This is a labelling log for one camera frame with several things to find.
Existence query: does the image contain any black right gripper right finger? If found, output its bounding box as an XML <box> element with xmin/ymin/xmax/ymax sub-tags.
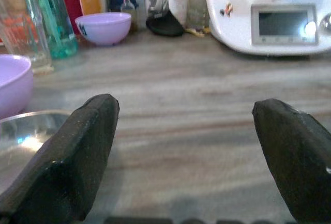
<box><xmin>252</xmin><ymin>98</ymin><xmax>331</xmax><ymax>223</ymax></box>

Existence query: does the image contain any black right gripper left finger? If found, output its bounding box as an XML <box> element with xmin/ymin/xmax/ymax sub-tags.
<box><xmin>0</xmin><ymin>93</ymin><xmax>121</xmax><ymax>222</ymax></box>

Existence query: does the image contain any clear glass plate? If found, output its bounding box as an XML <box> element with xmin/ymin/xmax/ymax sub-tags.
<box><xmin>0</xmin><ymin>109</ymin><xmax>73</xmax><ymax>196</ymax></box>

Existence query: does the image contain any plain lilac bowl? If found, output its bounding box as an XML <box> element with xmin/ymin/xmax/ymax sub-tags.
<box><xmin>0</xmin><ymin>54</ymin><xmax>34</xmax><ymax>120</ymax></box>

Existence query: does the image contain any white kitchen food processor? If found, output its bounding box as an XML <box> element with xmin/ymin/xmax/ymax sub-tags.
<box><xmin>203</xmin><ymin>0</ymin><xmax>331</xmax><ymax>55</ymax></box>

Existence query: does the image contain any lilac bowl with print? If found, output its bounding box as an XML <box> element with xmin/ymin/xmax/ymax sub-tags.
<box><xmin>74</xmin><ymin>12</ymin><xmax>132</xmax><ymax>47</ymax></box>

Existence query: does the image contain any clear drinking glass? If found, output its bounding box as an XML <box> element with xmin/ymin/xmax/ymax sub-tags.
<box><xmin>0</xmin><ymin>0</ymin><xmax>54</xmax><ymax>70</ymax></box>

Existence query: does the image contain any teal clear water bottle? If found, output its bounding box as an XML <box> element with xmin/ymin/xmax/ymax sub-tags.
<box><xmin>18</xmin><ymin>0</ymin><xmax>79</xmax><ymax>60</ymax></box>

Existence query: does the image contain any red box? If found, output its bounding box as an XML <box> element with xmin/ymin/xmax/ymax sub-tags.
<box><xmin>57</xmin><ymin>0</ymin><xmax>84</xmax><ymax>35</ymax></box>

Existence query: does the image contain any small red-capped bottle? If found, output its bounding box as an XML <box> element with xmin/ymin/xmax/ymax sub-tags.
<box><xmin>120</xmin><ymin>0</ymin><xmax>139</xmax><ymax>32</ymax></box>

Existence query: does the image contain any black round lid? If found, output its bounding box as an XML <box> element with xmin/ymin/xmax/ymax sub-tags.
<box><xmin>145</xmin><ymin>10</ymin><xmax>185</xmax><ymax>37</ymax></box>

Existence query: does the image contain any tall clear glass jar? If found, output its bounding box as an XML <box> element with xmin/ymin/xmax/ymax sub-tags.
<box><xmin>185</xmin><ymin>0</ymin><xmax>210</xmax><ymax>30</ymax></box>

